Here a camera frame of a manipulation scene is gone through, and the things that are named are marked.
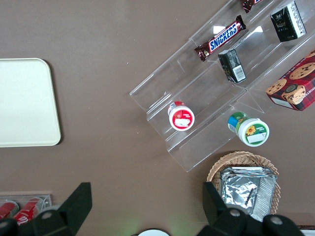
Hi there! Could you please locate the Snickers chocolate bar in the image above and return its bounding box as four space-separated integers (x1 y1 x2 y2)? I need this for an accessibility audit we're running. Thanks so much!
194 14 247 62

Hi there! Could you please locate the green lid sunflower jar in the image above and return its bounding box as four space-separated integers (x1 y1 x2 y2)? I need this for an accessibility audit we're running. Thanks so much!
227 112 270 148

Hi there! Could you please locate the clear acrylic tiered shelf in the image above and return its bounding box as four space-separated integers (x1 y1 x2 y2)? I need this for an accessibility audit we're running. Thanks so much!
129 0 315 173

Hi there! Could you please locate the red lid white jar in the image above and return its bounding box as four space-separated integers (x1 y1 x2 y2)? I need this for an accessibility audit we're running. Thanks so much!
167 100 196 132

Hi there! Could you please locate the foil wrapped sandwich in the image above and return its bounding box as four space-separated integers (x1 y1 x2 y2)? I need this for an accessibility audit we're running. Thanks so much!
222 166 278 223
221 172 263 216

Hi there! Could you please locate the small black barcode box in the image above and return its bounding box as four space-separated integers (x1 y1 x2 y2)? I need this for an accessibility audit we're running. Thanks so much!
218 48 247 84

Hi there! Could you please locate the white round object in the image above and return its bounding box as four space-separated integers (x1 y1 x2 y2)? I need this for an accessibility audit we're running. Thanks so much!
137 229 170 236

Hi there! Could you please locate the cream plastic tray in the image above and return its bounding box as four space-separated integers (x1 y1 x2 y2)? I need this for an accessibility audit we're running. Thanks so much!
0 58 62 148

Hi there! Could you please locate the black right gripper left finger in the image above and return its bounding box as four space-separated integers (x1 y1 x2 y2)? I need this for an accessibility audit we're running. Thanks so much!
17 182 93 236

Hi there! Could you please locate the clear acrylic can holder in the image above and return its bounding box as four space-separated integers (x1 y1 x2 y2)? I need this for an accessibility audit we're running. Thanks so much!
0 194 53 217

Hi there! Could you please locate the tall black carton box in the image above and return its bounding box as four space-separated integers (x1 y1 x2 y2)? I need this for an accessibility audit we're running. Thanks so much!
270 0 308 43

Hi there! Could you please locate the red chocolate chip cookie box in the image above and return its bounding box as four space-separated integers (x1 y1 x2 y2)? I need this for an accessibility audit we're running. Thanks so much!
265 50 315 112

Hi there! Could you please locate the round wicker basket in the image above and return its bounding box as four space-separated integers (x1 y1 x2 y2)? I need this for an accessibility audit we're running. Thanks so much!
206 150 281 216

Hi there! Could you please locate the dark red candy bar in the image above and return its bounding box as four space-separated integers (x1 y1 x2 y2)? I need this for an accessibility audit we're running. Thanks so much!
240 0 263 14

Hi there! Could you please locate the red cola can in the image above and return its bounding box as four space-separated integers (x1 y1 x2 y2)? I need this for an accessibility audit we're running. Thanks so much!
12 197 45 226
0 200 20 220

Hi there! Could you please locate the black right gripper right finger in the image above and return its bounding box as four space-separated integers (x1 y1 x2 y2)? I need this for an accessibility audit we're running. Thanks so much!
196 181 264 236

